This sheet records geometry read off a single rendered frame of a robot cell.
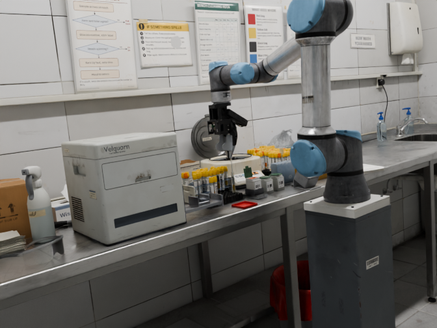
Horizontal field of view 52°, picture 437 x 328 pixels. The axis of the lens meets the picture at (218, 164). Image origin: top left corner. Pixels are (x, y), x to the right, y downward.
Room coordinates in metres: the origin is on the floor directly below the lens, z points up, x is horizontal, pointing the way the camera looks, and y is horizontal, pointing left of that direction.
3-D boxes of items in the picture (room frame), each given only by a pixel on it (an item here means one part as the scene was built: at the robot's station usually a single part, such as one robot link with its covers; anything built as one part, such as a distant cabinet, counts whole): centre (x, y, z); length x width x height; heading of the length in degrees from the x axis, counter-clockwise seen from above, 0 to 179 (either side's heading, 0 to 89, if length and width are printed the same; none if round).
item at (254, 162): (2.04, -0.07, 0.94); 0.30 x 0.24 x 0.12; 29
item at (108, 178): (1.44, 0.30, 1.03); 0.31 x 0.27 x 0.30; 128
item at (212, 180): (1.67, 0.01, 0.93); 0.17 x 0.09 x 0.11; 129
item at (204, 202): (1.49, 0.10, 0.92); 0.21 x 0.07 x 0.05; 128
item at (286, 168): (1.89, -0.27, 0.92); 0.10 x 0.07 x 0.10; 123
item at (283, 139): (2.49, -0.36, 0.97); 0.26 x 0.17 x 0.19; 144
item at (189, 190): (1.77, 0.05, 0.91); 0.20 x 0.10 x 0.07; 128
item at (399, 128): (3.23, -1.45, 0.94); 0.24 x 0.17 x 0.14; 38
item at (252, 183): (1.71, -0.13, 0.92); 0.05 x 0.04 x 0.06; 38
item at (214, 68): (1.70, -0.04, 1.35); 0.09 x 0.08 x 0.11; 38
